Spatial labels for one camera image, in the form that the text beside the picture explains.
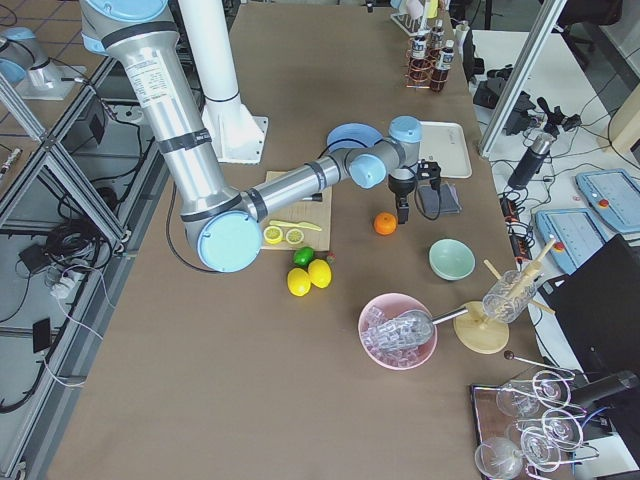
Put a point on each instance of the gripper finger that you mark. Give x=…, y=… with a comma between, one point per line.
x=402, y=209

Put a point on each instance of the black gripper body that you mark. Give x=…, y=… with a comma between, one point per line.
x=400, y=188

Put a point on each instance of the orange mandarin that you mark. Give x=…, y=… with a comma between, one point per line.
x=385, y=223

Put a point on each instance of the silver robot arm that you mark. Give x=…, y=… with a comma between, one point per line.
x=221, y=222

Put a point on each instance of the blue plate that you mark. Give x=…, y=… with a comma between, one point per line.
x=352, y=135

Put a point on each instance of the cream rabbit tray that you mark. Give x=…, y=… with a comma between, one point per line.
x=445, y=144

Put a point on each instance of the grey folded cloth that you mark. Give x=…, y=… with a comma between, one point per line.
x=438, y=203

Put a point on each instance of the mint green bowl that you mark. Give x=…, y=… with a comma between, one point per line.
x=451, y=259

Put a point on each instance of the steel muddler black tip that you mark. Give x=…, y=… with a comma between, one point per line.
x=316, y=197

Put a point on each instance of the bamboo cutting board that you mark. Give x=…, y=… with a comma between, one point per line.
x=316, y=212

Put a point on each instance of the tea bottle lower left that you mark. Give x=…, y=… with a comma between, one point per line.
x=442, y=66

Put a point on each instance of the tea bottle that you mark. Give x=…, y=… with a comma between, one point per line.
x=436, y=39
x=417, y=62
x=442, y=66

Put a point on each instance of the pink bowl of ice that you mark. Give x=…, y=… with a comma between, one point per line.
x=378, y=311

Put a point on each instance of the yellow lemon far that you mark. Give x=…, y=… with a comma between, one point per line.
x=320, y=273

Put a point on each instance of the yellow lemon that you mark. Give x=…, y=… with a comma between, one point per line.
x=320, y=273
x=298, y=282

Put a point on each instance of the tea bottle top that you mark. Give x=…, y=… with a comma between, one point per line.
x=417, y=62

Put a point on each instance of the green lime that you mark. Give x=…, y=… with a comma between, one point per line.
x=303, y=256

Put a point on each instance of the lemon slice lower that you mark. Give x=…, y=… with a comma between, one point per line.
x=294, y=236

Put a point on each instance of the lemon slice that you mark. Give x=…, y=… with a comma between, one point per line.
x=294, y=236
x=273, y=235

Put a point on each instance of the black thermos bottle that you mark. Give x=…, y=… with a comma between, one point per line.
x=531, y=161

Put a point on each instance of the metal ice scoop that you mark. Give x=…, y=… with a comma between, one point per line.
x=410, y=329

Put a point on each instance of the yellow lemon near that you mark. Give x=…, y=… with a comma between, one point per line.
x=298, y=282

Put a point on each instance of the yellow plastic knife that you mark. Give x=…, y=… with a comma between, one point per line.
x=300, y=225

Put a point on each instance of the lemon slice upper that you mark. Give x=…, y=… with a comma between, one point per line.
x=273, y=235

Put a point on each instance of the tea bottle lower right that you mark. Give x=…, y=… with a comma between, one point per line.
x=436, y=39

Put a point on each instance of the clear glass tumbler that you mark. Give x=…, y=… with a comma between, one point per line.
x=509, y=296

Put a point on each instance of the wooden cup tree stand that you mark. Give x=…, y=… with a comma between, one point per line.
x=482, y=334

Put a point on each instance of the teach pendant near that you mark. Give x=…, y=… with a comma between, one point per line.
x=578, y=233

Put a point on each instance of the teach pendant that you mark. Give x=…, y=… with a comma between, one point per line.
x=614, y=196
x=578, y=233

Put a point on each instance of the teach pendant far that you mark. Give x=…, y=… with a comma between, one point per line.
x=614, y=196

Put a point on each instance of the black laptop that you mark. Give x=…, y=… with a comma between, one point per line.
x=597, y=308

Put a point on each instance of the wine glass tray rack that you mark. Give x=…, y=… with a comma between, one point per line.
x=529, y=428

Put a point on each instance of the copper wire bottle rack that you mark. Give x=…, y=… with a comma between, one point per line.
x=428, y=68

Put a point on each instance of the white wire cup rack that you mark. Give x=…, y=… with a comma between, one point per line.
x=412, y=16

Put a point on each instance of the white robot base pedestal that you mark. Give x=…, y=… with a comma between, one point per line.
x=237, y=135

